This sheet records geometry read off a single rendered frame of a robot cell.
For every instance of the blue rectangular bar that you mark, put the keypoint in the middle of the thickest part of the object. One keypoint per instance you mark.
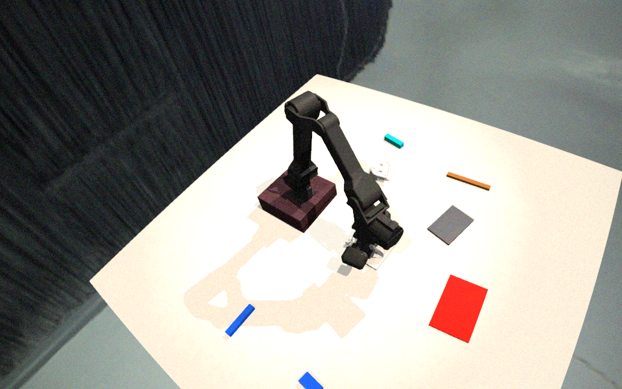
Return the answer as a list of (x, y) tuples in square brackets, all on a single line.
[(240, 320)]

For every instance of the blue rectangular block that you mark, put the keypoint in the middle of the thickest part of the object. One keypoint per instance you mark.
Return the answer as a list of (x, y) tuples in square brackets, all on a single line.
[(309, 382)]

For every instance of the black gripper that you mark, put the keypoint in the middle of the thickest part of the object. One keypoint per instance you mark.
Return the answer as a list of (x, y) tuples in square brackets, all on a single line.
[(357, 255)]

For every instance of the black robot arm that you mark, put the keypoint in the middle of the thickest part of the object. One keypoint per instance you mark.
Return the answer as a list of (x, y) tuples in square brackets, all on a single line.
[(361, 189)]

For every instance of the cyan rectangular block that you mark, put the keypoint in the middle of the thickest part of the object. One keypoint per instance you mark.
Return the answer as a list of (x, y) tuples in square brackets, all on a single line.
[(394, 141)]

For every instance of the orange flat bar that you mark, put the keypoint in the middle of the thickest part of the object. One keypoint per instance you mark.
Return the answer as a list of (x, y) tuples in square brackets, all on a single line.
[(468, 181)]

